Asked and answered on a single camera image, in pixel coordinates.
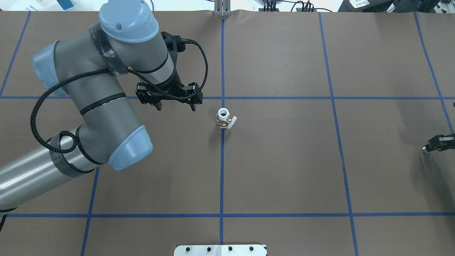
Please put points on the aluminium frame post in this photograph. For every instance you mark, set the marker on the aluminium frame post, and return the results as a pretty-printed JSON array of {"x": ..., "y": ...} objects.
[{"x": 222, "y": 8}]

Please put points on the black power strip with plugs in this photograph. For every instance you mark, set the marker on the black power strip with plugs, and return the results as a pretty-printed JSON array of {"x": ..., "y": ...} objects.
[{"x": 287, "y": 5}]

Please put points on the white PPR valve with brass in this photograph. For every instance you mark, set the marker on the white PPR valve with brass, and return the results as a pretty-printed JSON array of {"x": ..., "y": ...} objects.
[{"x": 224, "y": 119}]

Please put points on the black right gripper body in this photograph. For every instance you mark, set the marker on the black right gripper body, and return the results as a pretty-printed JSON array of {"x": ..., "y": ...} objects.
[{"x": 440, "y": 141}]

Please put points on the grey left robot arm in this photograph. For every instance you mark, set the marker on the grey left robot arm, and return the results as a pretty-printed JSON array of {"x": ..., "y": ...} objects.
[{"x": 126, "y": 40}]

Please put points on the teal box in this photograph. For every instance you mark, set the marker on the teal box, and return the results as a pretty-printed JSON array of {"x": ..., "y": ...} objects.
[{"x": 65, "y": 4}]

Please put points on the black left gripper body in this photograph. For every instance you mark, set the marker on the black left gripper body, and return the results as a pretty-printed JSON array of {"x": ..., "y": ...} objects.
[{"x": 173, "y": 86}]

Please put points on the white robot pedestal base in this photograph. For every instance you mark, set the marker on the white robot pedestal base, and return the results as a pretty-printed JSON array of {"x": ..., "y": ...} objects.
[{"x": 221, "y": 250}]

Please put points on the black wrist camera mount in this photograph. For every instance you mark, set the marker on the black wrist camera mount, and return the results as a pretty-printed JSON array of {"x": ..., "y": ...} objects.
[{"x": 174, "y": 43}]

